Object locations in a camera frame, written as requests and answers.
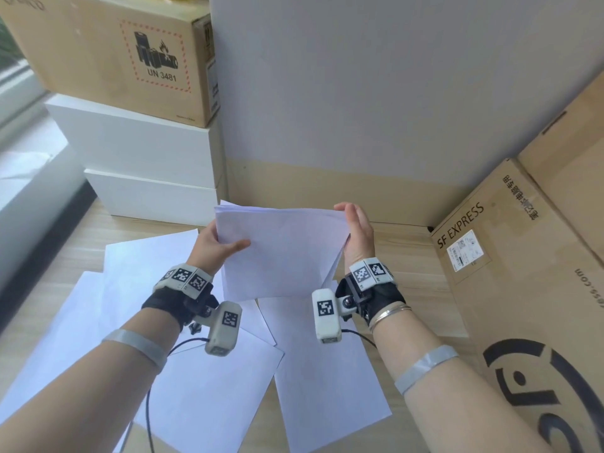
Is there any small cardboard box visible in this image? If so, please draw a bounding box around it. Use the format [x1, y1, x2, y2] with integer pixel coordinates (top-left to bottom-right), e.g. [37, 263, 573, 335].
[0, 0, 221, 129]

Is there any pile of white papers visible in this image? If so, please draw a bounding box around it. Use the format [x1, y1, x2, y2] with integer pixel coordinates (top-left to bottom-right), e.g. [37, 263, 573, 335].
[0, 229, 286, 453]

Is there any grey forearm band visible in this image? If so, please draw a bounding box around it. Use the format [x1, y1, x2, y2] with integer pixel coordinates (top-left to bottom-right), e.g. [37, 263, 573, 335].
[101, 328, 169, 373]
[394, 345, 459, 397]

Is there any tall white box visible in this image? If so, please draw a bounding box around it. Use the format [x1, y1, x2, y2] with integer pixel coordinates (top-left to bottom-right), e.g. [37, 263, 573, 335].
[45, 94, 225, 189]

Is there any beige desk back panel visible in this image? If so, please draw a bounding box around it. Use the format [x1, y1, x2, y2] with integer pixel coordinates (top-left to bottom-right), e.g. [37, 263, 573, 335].
[225, 159, 478, 228]

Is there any person's right hand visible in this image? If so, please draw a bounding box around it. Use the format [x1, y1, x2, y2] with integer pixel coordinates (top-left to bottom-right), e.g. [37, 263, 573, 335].
[333, 202, 376, 267]

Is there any flat white box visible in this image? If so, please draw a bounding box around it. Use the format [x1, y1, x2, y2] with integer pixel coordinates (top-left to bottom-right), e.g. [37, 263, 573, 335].
[84, 168, 230, 227]

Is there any white shipping label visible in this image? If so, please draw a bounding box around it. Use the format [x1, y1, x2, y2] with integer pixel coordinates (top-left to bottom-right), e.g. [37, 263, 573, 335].
[445, 229, 484, 273]

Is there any large printed cardboard box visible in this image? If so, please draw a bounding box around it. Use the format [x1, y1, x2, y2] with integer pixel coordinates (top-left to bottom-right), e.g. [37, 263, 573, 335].
[430, 159, 604, 453]

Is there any plain cardboard box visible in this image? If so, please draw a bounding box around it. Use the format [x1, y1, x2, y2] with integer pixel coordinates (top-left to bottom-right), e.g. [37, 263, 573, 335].
[517, 68, 604, 274]

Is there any person's left hand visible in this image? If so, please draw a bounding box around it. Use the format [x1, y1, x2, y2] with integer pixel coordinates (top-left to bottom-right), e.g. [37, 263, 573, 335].
[188, 220, 252, 280]

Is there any gathered white paper bundle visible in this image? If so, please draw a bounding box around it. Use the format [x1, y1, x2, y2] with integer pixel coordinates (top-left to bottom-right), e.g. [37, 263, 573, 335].
[215, 200, 351, 303]

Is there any white window sill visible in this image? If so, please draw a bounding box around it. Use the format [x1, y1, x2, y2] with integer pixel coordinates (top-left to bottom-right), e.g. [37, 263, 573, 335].
[0, 89, 86, 288]

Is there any person's right forearm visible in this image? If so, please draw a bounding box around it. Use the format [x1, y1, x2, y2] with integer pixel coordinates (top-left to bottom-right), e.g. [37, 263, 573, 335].
[367, 308, 553, 453]

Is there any silver bracelet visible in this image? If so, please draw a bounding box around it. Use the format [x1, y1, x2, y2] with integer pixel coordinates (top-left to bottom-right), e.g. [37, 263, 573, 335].
[367, 301, 412, 332]

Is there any white marker wrist camera rig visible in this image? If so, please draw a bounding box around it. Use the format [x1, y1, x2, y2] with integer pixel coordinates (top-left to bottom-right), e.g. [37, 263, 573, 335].
[311, 257, 406, 345]
[141, 264, 243, 357]

